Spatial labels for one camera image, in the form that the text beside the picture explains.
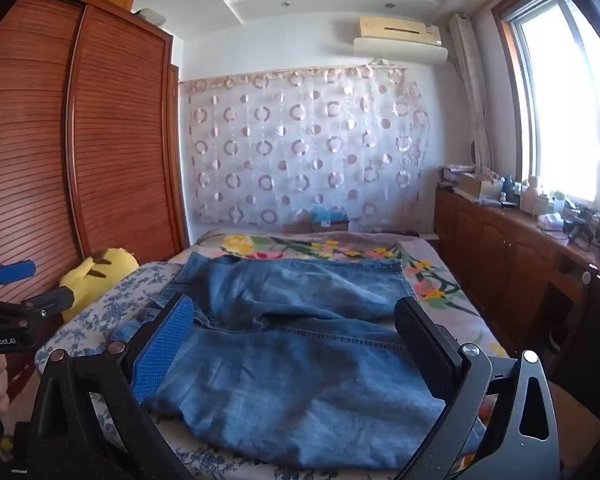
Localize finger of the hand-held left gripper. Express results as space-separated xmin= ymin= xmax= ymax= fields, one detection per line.
xmin=0 ymin=286 xmax=76 ymax=319
xmin=0 ymin=260 xmax=37 ymax=305

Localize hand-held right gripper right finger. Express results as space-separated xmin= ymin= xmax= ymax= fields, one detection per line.
xmin=394 ymin=296 xmax=561 ymax=480

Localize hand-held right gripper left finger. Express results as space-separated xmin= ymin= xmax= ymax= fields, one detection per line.
xmin=27 ymin=294 xmax=196 ymax=480

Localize blue denim pants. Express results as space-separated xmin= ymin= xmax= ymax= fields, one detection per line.
xmin=112 ymin=251 xmax=486 ymax=471

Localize blue floral bed sheet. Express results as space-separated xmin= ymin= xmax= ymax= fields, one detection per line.
xmin=34 ymin=261 xmax=483 ymax=480

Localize yellow plush toy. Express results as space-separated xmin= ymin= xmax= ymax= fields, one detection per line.
xmin=59 ymin=247 xmax=141 ymax=323

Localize wooden side cabinet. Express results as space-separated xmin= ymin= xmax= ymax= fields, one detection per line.
xmin=434 ymin=185 xmax=600 ymax=386

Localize colourful flower blanket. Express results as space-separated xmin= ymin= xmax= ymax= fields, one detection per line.
xmin=167 ymin=230 xmax=511 ymax=361

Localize small cardboard box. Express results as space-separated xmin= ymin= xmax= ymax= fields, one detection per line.
xmin=310 ymin=216 xmax=351 ymax=233

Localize open cardboard box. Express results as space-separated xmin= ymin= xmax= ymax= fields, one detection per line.
xmin=457 ymin=172 xmax=503 ymax=201

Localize wooden slatted wardrobe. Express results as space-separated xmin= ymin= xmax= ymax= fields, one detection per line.
xmin=0 ymin=0 xmax=191 ymax=391

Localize white tissue box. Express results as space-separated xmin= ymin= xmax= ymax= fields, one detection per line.
xmin=537 ymin=212 xmax=566 ymax=233

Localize stack of papers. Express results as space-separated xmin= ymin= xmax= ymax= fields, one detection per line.
xmin=440 ymin=162 xmax=481 ymax=188

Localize black devices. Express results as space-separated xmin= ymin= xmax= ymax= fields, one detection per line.
xmin=565 ymin=204 xmax=600 ymax=261

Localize sheer circle-pattern curtain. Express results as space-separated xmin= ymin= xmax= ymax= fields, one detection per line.
xmin=179 ymin=65 xmax=433 ymax=233

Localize bundled window curtain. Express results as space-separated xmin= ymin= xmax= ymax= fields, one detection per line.
xmin=447 ymin=12 xmax=501 ymax=171

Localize window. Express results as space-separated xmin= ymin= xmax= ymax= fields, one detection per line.
xmin=490 ymin=0 xmax=600 ymax=226

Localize wall air conditioner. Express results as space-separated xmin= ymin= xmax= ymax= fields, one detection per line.
xmin=352 ymin=16 xmax=451 ymax=66

